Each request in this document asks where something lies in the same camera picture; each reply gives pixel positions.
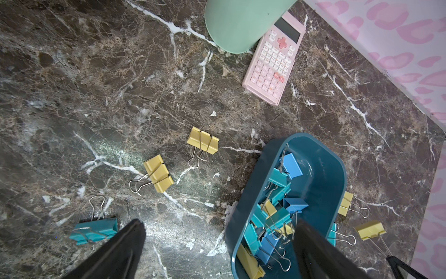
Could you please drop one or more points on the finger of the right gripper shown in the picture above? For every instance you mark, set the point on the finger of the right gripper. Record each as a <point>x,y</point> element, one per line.
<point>401,270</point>

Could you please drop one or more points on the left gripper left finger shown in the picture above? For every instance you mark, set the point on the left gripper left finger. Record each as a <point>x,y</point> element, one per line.
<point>116,259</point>

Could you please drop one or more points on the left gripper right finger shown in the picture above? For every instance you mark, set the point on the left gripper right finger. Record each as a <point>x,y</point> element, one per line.
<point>318,259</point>

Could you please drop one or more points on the teal binder clip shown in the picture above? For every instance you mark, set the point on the teal binder clip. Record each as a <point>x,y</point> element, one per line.
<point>95,230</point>
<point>335,236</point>

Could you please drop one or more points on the teal plastic storage box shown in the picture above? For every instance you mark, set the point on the teal plastic storage box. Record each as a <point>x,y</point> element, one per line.
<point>322,185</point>

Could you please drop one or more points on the pink calculator on table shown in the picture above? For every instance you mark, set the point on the pink calculator on table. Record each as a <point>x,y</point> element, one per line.
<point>274,58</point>

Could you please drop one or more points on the mint green pencil cup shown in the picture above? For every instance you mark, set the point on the mint green pencil cup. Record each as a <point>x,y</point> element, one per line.
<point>235,26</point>

